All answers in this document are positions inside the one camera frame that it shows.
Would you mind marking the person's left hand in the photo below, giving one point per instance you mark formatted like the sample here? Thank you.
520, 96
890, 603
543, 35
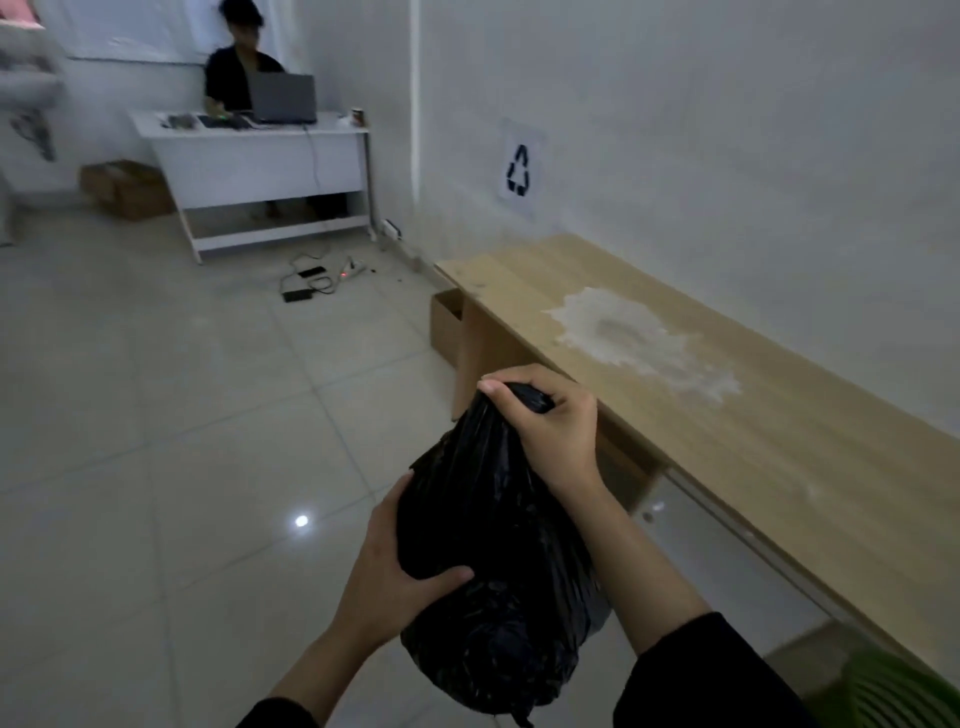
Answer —
379, 574

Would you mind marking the person's right hand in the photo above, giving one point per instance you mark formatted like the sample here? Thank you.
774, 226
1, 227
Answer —
559, 435

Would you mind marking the person's right thumb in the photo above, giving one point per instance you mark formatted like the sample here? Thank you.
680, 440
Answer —
504, 401

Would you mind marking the person's left thumb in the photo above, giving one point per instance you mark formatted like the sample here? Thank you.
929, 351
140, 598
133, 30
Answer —
439, 581

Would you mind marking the black plastic garbage bag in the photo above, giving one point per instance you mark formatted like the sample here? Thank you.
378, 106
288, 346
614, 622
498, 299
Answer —
495, 570

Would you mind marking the person's right forearm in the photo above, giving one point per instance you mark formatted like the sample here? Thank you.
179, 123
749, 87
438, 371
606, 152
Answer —
660, 592

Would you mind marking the person's left forearm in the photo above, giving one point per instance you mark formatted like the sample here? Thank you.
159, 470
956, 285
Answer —
319, 675

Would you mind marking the small cardboard box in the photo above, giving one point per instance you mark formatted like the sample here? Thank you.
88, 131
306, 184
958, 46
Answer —
447, 324

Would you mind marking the white powder spill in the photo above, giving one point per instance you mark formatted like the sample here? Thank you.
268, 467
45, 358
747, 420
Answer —
637, 341

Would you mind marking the white power strip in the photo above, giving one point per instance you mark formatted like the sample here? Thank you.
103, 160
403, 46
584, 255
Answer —
351, 270

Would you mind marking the recycling symbol paper sign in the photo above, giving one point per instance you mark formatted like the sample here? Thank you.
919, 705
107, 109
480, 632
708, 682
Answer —
519, 170

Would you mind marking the black power adapter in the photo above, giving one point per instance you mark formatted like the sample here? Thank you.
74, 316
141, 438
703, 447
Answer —
297, 295

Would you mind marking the wooden bench table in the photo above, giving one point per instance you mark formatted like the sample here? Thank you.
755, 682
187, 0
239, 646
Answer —
750, 420

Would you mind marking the white office desk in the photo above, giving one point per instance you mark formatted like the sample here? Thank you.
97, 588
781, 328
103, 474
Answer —
259, 165

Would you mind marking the grey laptop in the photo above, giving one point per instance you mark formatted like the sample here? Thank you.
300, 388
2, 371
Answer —
283, 99

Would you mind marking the black keyboard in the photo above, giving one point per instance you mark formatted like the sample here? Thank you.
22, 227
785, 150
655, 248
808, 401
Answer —
219, 121

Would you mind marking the brown cardboard box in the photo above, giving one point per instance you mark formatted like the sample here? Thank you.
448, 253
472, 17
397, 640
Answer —
126, 189

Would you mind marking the green striped basket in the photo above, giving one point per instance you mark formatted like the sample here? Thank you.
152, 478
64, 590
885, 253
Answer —
877, 690

